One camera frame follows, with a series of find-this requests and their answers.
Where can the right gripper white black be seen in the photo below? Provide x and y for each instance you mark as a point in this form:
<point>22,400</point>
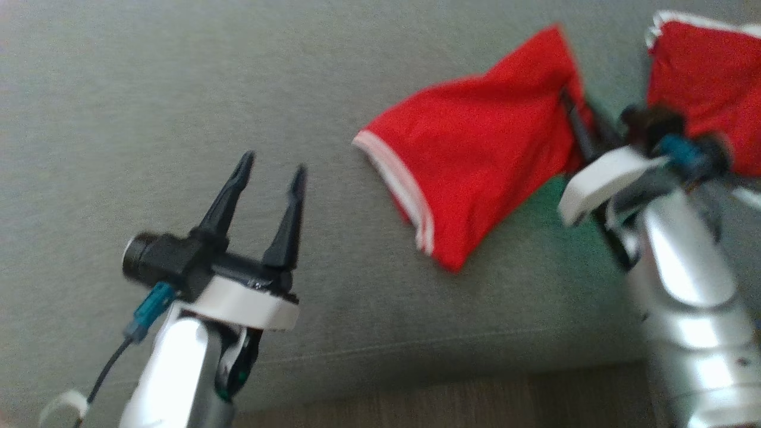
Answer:
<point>600,178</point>

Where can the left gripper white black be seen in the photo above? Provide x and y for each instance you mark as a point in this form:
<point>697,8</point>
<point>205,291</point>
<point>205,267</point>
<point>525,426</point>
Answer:
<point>244,303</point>

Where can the red white basketball jersey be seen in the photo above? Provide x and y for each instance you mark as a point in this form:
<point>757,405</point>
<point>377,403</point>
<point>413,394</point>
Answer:
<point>475,154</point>

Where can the red shorts white waistband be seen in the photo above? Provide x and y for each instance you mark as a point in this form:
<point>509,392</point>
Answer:
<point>707,77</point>

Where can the right robot arm silver white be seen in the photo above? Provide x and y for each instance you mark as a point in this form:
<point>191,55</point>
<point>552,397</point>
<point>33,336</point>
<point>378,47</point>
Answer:
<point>689,297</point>

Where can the left robot arm silver white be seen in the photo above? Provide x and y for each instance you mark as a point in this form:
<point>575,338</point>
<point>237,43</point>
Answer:
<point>172,368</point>

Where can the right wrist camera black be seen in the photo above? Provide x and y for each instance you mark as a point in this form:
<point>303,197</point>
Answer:
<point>651,122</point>

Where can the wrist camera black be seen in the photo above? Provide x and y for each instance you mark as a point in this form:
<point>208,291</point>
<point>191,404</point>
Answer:
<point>651,122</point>
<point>172,261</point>

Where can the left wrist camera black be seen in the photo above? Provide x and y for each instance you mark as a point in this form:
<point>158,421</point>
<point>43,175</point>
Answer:
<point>172,261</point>

